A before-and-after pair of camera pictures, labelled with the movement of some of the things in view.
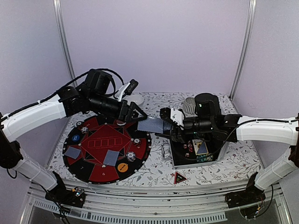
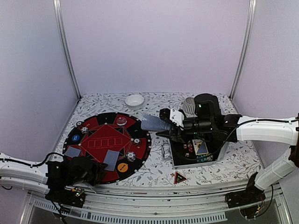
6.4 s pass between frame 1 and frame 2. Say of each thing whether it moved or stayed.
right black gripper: stayed
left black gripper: moved
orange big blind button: stayed
